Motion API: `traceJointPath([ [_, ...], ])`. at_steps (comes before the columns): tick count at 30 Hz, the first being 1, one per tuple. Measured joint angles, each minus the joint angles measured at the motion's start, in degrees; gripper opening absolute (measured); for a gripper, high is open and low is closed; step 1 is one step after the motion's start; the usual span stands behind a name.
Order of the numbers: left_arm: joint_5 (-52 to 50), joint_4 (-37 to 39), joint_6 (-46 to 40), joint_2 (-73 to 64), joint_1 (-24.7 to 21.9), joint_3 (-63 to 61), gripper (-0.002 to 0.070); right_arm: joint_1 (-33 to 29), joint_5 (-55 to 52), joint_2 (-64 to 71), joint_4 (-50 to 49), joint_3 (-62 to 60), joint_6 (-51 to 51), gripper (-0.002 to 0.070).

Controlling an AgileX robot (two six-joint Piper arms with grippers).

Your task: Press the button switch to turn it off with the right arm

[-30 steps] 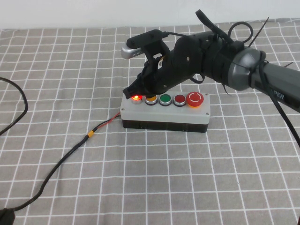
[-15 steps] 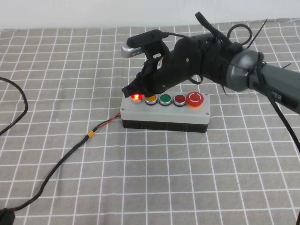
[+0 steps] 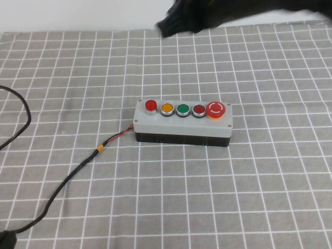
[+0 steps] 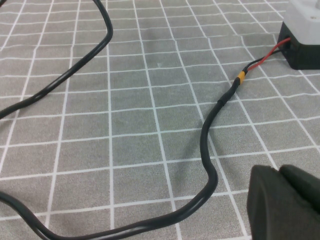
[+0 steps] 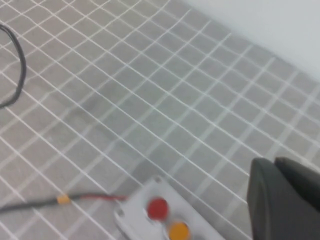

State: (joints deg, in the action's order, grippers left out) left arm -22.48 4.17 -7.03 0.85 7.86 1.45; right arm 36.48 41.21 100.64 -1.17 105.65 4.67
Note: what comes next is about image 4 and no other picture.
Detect yellow cable connector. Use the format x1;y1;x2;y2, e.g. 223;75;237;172
235;70;247;85

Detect grey and black button box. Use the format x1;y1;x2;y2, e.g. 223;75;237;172
277;0;320;71

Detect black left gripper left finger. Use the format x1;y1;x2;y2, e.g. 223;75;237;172
246;164;320;240

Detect grey white-checked tablecloth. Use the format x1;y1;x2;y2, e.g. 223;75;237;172
0;0;320;240

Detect black power cable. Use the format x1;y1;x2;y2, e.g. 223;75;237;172
0;0;292;240

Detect thin red wire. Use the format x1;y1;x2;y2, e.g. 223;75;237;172
246;37;292;72

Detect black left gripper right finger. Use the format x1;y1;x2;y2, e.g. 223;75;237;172
278;164;320;215

